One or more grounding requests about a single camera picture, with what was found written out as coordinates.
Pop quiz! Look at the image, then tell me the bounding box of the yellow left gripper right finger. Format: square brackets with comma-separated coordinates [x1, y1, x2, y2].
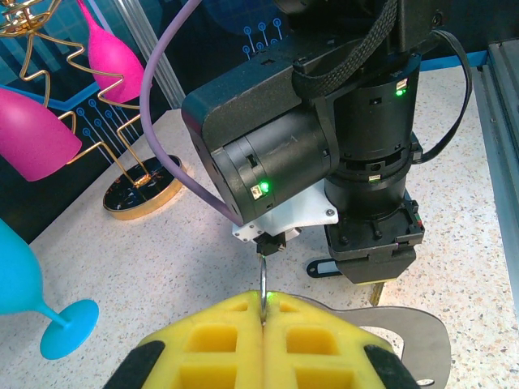
[264, 290, 422, 389]

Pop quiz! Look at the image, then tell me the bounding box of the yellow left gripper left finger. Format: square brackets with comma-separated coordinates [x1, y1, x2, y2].
[103, 289, 265, 389]

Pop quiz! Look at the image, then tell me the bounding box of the brass key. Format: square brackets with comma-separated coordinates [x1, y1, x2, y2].
[367, 280, 387, 306]

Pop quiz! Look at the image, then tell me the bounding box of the black key tag white label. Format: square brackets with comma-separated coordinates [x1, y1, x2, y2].
[306, 256, 345, 280]

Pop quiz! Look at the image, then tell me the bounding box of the grey metal plate with holes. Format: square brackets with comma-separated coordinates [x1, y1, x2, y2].
[299, 295, 453, 389]

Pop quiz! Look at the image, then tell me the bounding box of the silver split keyring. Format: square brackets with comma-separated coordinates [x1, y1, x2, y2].
[257, 254, 272, 325]

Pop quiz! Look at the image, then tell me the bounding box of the pink wine glass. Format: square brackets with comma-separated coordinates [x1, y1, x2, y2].
[76, 0, 148, 105]
[0, 87, 84, 183]

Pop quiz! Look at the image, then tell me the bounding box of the cyan wine glass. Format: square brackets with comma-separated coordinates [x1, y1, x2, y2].
[0, 217, 101, 361]

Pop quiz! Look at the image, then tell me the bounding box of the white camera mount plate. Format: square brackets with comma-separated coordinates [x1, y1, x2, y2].
[259, 177, 340, 238]

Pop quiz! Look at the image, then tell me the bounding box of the purple cable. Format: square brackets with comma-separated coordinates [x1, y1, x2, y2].
[139, 0, 249, 227]

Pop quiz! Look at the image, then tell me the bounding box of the black braided cable sleeve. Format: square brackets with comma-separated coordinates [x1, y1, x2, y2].
[291, 0, 401, 100]

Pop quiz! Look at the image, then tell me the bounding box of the gold wire glass stand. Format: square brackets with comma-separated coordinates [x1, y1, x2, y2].
[0, 0, 187, 222]

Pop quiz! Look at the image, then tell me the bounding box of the aluminium extrusion post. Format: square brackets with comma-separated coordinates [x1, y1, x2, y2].
[116, 0, 184, 111]

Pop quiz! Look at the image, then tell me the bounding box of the aluminium extrusion rail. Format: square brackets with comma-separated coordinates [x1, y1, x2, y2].
[472, 39, 519, 325]

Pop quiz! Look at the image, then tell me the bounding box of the thin black cable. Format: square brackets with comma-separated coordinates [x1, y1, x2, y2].
[419, 28, 476, 164]

